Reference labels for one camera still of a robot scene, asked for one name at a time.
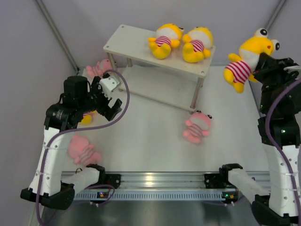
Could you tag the aluminium corner post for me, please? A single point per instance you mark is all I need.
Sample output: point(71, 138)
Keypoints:
point(56, 33)
point(275, 13)

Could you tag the aluminium corner post right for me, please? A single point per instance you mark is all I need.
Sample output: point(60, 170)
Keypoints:
point(275, 13)

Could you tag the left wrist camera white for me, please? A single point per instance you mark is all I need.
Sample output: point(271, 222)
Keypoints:
point(109, 84)

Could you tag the aluminium front rail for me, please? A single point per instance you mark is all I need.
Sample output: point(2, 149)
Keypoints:
point(162, 186)

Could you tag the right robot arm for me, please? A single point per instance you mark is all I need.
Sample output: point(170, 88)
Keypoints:
point(281, 139)

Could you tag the white two-tier shelf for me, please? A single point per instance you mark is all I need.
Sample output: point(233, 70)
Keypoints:
point(171, 81)

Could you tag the yellow plush toy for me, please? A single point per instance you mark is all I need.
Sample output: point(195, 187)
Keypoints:
point(167, 37)
point(242, 65)
point(197, 44)
point(87, 118)

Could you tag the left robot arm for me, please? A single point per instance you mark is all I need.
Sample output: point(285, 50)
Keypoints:
point(47, 188)

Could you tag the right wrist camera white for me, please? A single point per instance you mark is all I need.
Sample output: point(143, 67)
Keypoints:
point(293, 68)

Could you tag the aluminium corner post left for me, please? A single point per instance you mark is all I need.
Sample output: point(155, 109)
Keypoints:
point(56, 33)

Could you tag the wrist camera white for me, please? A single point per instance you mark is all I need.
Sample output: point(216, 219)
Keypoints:
point(109, 84)
point(293, 68)

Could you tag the pink plush toy back left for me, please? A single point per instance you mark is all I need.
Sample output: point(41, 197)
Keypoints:
point(99, 68)

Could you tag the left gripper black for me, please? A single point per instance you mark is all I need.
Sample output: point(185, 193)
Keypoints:
point(106, 99)

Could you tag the pink plush toy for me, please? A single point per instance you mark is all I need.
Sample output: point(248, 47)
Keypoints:
point(82, 151)
point(197, 127)
point(99, 68)

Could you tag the pink plush toy front left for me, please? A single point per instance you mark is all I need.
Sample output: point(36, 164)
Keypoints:
point(82, 151)

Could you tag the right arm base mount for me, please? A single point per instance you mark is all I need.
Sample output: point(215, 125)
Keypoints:
point(216, 181)

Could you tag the pink plush toy centre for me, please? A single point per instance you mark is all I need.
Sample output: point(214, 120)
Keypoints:
point(197, 127)

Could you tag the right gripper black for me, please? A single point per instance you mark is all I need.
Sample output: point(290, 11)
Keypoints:
point(268, 64)

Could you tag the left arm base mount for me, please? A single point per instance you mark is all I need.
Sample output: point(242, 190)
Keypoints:
point(109, 179)

